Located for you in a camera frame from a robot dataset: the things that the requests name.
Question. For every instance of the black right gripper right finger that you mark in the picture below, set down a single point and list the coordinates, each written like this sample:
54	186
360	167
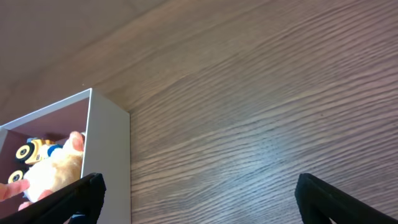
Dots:
321	203

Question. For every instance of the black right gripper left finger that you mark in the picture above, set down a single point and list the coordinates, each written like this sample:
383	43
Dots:
79	202

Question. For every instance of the yellow plush duck toy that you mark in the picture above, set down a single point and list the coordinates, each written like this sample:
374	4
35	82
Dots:
61	169

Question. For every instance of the blue yellow toy truck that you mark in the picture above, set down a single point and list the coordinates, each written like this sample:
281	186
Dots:
32	152

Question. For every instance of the white box pink interior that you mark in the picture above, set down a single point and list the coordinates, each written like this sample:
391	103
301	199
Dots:
107	144

